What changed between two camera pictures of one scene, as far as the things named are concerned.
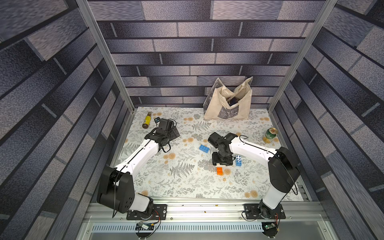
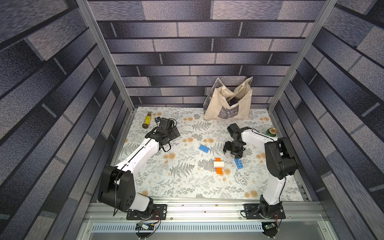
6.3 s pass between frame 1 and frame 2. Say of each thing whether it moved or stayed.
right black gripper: moved
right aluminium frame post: stayed
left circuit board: stayed
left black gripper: stayed
